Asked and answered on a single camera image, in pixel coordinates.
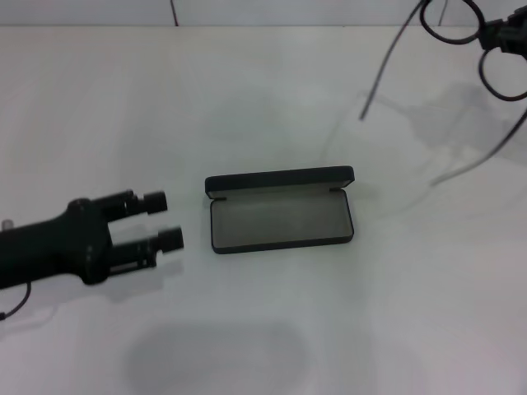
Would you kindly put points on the black round-lens glasses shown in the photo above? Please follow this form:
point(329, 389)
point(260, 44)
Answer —
point(381, 70)

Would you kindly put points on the black glasses case grey lining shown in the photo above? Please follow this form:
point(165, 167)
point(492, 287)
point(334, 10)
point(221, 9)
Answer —
point(280, 222)

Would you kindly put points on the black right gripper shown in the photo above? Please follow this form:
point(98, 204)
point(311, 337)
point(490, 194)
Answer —
point(519, 17)

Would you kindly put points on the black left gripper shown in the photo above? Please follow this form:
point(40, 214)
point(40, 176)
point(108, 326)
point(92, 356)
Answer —
point(53, 247)

